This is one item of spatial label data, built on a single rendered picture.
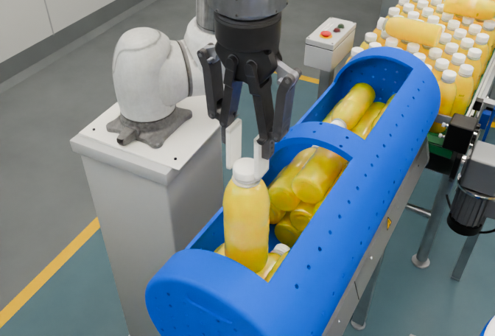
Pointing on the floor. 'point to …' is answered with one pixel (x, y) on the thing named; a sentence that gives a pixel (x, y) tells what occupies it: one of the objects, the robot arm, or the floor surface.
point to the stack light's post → (464, 256)
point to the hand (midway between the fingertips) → (247, 150)
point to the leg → (365, 300)
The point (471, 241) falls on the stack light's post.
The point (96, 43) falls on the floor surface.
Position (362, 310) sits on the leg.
